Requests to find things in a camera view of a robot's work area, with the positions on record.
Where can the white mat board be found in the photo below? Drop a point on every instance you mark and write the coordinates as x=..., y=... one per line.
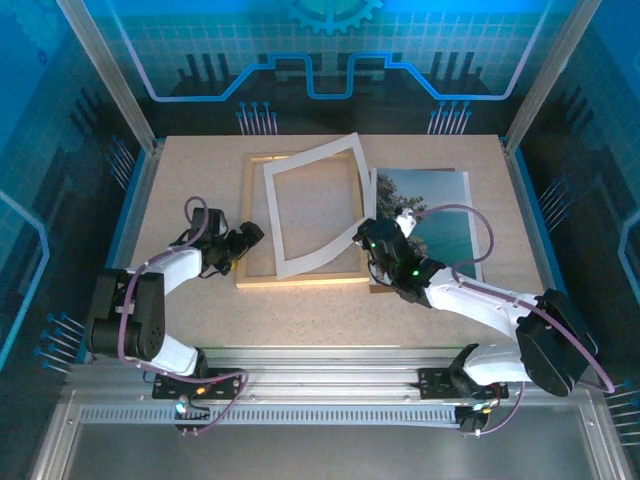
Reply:
x=276, y=225

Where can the brown backing board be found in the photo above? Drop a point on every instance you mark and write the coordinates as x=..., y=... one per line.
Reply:
x=376, y=288

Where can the sea and trees photo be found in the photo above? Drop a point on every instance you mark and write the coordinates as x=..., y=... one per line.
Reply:
x=445, y=235

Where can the light wooden picture frame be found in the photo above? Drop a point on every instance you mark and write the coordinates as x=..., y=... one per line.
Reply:
x=300, y=281

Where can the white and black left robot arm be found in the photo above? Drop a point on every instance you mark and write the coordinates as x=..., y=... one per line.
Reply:
x=175, y=270

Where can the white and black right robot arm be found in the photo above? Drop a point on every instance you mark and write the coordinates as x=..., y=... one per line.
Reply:
x=480, y=300

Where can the black controller module with LED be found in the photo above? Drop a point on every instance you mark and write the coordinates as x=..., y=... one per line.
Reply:
x=475, y=420
x=185, y=407

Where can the grey metal tray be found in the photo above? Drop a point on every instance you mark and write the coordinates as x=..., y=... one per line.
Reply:
x=325, y=450

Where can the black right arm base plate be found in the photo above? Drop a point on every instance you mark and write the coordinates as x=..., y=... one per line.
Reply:
x=430, y=385

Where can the aluminium cross rail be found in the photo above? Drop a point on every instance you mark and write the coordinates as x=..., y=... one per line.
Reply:
x=325, y=372

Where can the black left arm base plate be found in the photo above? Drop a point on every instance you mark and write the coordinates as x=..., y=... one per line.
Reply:
x=162, y=387

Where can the aluminium corner post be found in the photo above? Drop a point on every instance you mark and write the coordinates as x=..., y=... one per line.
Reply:
x=550, y=75
x=107, y=75

